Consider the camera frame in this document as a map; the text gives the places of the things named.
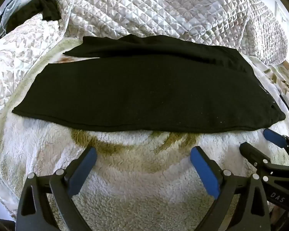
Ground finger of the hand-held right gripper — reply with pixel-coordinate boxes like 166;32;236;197
263;128;289;165
239;142;289;174

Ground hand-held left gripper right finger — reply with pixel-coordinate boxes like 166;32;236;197
190;146;272;231

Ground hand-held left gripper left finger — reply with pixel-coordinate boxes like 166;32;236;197
16;147;98;231

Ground black pants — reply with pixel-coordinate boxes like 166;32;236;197
12;35;286;133

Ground floral fleece blanket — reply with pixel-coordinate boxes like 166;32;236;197
0;37;289;231

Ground quilted floral bed cover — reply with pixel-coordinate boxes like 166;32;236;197
0;13;71;212

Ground black garment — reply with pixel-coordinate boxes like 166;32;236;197
5;0;62;32

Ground quilted floral comforter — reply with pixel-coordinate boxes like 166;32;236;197
56;0;288;66

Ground light blue cloth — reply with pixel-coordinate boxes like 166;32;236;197
0;0;40;38

